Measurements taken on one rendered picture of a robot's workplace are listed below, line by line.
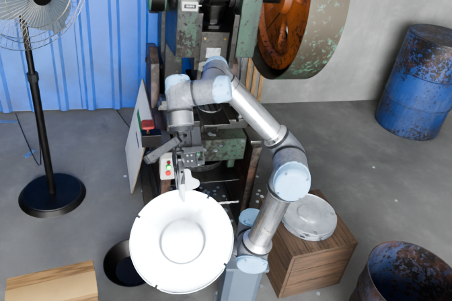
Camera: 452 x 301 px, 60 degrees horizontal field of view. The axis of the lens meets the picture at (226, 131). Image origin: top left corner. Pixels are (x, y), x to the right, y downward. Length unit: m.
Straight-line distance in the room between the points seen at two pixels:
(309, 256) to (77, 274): 1.06
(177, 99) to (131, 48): 2.12
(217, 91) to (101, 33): 2.15
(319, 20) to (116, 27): 1.79
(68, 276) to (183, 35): 1.16
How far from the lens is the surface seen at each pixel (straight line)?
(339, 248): 2.13
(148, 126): 1.92
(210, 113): 2.02
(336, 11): 1.76
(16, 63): 3.34
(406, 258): 2.18
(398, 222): 2.96
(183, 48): 1.89
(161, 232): 1.15
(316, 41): 1.77
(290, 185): 1.27
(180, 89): 1.13
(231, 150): 2.14
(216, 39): 1.96
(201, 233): 1.15
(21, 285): 1.91
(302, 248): 2.03
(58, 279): 1.89
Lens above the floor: 1.85
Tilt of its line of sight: 34 degrees down
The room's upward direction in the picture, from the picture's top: 8 degrees clockwise
